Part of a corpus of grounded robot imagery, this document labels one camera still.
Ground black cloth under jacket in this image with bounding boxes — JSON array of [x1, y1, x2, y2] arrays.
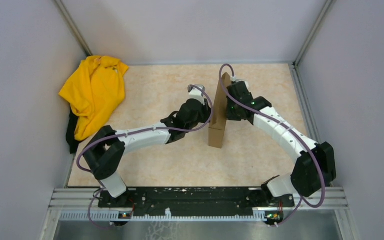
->
[[65, 110, 80, 154]]

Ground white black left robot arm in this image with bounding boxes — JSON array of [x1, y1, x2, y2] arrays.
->
[[80, 98, 213, 207]]

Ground yellow jacket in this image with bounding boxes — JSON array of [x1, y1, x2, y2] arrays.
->
[[58, 55, 129, 141]]

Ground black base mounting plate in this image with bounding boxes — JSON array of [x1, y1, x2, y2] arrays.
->
[[98, 187, 295, 217]]

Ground aluminium front frame rail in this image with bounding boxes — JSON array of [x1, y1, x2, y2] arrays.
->
[[49, 187, 349, 225]]

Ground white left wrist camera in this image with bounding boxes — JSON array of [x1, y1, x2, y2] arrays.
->
[[187, 84, 206, 103]]

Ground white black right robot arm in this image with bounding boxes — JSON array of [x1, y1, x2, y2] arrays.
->
[[226, 81, 337, 206]]

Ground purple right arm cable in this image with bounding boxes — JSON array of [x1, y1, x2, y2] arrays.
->
[[218, 63, 327, 228]]

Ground brown cardboard box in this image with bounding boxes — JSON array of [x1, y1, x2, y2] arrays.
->
[[208, 83, 228, 149]]

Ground aluminium corner post left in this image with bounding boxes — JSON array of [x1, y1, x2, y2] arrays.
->
[[52, 0, 93, 57]]

